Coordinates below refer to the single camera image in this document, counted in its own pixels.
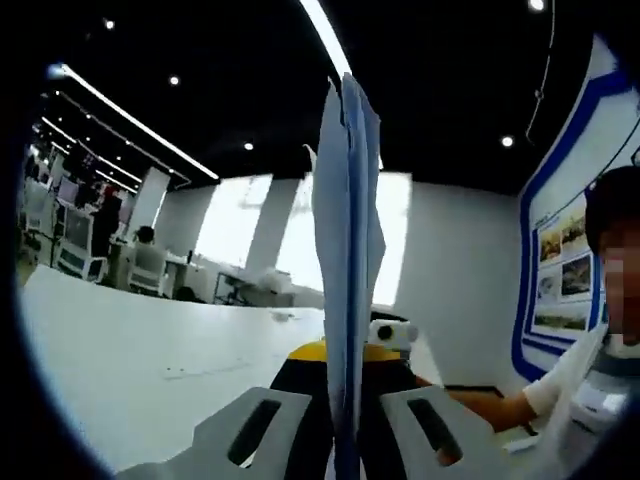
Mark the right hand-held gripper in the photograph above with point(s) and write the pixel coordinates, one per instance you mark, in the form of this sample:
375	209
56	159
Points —
390	332

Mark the blue white wall poster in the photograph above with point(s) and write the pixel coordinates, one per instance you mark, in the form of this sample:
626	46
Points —
560	240

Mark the white table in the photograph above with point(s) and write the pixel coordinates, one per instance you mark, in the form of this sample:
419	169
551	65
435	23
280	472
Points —
125	350

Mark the long ceiling light strip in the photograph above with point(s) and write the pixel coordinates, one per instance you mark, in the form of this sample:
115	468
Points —
330	37
135	122

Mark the person's head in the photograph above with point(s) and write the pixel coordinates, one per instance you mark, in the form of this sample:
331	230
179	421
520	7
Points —
612	200

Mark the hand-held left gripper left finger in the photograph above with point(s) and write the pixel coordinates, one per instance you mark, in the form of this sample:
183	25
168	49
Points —
240	435

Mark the white office chair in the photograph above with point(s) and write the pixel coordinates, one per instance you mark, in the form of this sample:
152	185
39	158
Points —
75	245
147	270

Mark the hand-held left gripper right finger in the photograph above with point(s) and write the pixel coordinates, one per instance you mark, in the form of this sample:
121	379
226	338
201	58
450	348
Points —
445	435

